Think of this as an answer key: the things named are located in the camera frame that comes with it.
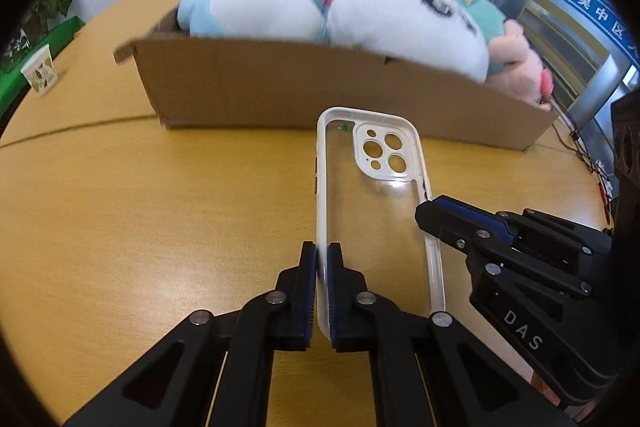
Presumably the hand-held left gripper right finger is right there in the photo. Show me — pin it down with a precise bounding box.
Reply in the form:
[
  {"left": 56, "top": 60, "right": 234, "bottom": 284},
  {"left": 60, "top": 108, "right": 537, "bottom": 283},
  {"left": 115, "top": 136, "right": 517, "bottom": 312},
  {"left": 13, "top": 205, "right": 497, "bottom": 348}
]
[{"left": 327, "top": 243, "right": 576, "bottom": 427}]

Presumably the black cable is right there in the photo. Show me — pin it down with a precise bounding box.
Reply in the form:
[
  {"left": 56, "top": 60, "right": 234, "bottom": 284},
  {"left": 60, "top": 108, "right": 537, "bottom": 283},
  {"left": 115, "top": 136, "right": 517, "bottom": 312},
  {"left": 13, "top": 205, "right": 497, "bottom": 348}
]
[{"left": 547, "top": 97, "right": 617, "bottom": 223}]

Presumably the doll with teal dress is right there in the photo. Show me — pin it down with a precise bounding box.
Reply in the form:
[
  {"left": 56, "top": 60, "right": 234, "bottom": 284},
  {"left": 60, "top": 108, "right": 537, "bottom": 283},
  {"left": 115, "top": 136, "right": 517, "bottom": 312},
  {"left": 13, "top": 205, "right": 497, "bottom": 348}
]
[{"left": 457, "top": 0, "right": 507, "bottom": 78}]

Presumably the white panda plush toy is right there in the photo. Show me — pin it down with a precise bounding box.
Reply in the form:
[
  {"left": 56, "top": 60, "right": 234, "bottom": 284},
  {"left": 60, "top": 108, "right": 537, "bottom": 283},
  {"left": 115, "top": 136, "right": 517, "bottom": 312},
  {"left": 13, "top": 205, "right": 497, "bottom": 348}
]
[{"left": 325, "top": 0, "right": 490, "bottom": 82}]

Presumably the brown cardboard box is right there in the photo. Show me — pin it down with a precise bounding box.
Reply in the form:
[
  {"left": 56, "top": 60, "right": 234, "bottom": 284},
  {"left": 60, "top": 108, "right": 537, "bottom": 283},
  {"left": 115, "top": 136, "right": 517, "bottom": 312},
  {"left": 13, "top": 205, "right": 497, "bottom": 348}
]
[{"left": 114, "top": 0, "right": 558, "bottom": 152}]

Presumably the clear white phone case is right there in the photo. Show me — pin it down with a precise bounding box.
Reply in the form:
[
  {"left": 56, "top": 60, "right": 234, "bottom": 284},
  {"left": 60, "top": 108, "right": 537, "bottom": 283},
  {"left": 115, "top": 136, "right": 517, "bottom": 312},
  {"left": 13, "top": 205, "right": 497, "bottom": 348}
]
[{"left": 316, "top": 107, "right": 447, "bottom": 339}]

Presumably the patterned paper cup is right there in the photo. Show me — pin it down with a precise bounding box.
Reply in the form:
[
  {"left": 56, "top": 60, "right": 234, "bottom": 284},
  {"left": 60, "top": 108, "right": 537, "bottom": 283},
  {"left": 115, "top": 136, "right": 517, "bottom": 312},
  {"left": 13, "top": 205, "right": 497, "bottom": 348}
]
[{"left": 21, "top": 44, "right": 60, "bottom": 98}]

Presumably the light pink plush toy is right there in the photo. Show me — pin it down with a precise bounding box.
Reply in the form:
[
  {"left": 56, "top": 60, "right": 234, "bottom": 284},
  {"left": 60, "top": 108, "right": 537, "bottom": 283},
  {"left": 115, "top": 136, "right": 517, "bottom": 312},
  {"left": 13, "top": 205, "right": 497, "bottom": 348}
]
[{"left": 487, "top": 19, "right": 555, "bottom": 108}]

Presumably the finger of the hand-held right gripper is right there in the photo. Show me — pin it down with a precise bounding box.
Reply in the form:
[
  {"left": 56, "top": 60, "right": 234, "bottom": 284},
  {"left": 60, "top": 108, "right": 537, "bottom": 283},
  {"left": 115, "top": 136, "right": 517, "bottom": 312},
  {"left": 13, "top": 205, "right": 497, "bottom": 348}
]
[
  {"left": 442, "top": 199, "right": 615, "bottom": 288},
  {"left": 415, "top": 196, "right": 627, "bottom": 408}
]

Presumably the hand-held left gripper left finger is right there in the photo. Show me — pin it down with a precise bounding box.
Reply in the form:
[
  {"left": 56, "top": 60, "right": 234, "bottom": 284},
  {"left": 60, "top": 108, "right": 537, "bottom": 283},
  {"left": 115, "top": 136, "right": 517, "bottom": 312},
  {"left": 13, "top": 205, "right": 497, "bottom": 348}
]
[{"left": 62, "top": 241, "right": 321, "bottom": 427}]

